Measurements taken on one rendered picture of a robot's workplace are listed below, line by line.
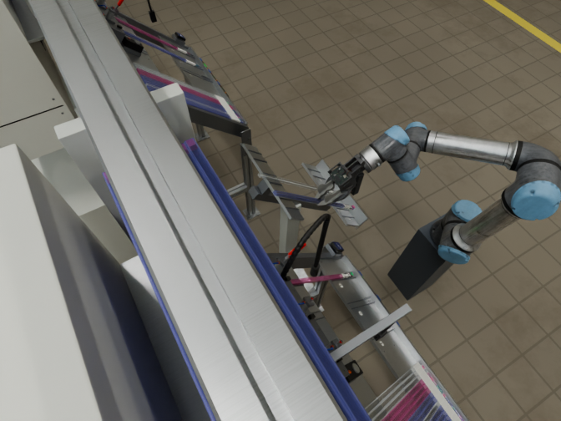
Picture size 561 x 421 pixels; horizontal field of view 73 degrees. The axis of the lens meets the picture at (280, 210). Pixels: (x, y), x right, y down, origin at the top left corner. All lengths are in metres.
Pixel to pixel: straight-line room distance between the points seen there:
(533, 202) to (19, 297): 1.22
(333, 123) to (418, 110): 0.68
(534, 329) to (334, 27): 2.81
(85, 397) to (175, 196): 0.22
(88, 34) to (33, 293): 0.23
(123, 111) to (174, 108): 0.29
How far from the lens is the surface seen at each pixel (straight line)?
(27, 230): 0.45
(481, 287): 2.48
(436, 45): 3.85
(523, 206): 1.32
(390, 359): 1.28
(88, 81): 0.26
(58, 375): 0.38
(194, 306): 0.16
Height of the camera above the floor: 2.05
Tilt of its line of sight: 59 degrees down
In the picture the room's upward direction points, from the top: 2 degrees clockwise
